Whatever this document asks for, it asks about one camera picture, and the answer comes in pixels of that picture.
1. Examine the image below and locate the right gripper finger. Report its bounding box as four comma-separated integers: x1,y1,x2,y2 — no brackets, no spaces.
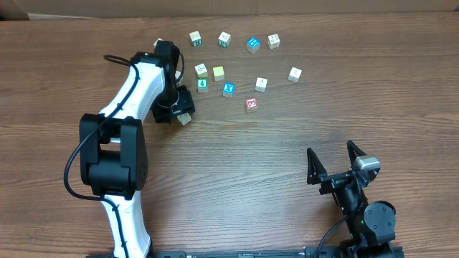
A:
307,148,328,185
346,140,366,166

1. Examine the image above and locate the plain wooden block front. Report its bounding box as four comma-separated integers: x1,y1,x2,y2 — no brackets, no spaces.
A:
176,113,191,126

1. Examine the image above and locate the blue X block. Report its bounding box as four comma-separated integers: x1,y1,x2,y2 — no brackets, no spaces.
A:
222,82,235,97

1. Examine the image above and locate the wooden letter A block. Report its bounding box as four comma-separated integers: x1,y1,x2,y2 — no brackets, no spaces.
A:
255,77,268,92

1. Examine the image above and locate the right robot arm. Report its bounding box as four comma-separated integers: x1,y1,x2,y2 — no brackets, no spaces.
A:
304,140,404,258

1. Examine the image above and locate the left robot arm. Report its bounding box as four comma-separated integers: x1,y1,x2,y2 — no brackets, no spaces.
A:
72,41,195,257

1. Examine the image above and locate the green number 4 block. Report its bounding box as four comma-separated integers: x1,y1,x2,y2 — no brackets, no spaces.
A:
197,78,209,92

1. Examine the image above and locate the wooden block yellow side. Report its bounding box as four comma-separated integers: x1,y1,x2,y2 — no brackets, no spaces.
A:
194,63,208,78

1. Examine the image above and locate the yellow top block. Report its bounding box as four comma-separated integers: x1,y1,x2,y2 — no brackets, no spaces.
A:
213,66,224,82

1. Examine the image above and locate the plain wooden block far-left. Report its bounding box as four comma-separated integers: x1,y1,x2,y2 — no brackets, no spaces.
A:
153,38,163,48

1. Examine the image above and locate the red number 3 block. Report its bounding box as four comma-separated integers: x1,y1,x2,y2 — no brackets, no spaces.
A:
245,98,258,113

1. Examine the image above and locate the wooden block green H side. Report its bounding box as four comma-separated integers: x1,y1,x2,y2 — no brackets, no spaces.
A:
189,31,202,47

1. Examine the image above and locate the wooden block teal side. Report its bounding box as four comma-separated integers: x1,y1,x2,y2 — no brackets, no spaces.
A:
218,32,231,48

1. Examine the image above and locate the blue top block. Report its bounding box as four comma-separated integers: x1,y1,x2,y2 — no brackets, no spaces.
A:
246,37,260,54

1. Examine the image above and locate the plain wooden block right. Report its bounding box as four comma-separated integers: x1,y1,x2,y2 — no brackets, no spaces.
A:
288,67,302,83

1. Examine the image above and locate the wooden block far right top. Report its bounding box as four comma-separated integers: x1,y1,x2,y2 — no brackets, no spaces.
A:
268,34,280,49

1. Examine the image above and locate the cardboard strip at table back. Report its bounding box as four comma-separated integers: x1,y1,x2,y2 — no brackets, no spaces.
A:
1,0,458,20

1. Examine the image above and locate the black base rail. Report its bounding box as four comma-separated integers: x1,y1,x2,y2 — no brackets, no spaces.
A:
85,245,405,258

